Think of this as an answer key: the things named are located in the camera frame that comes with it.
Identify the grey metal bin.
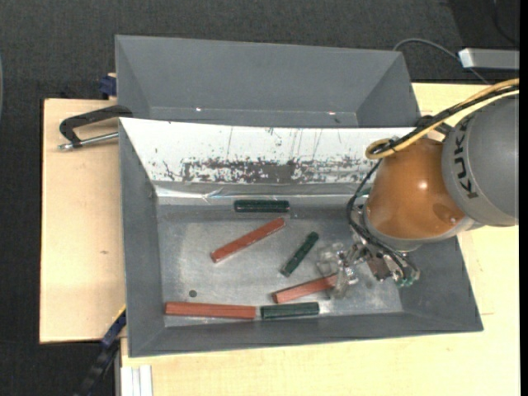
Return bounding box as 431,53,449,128
114,34,484,358

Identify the red-brown flat block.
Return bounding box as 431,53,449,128
271,274,340,304
210,217,287,264
164,301,257,320

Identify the dark green flat block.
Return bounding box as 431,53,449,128
233,199,291,215
260,301,321,320
280,231,320,278

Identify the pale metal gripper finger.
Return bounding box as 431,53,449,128
332,262,361,298
316,242,351,276

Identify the pale wood flat board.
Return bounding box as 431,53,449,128
39,98,127,344

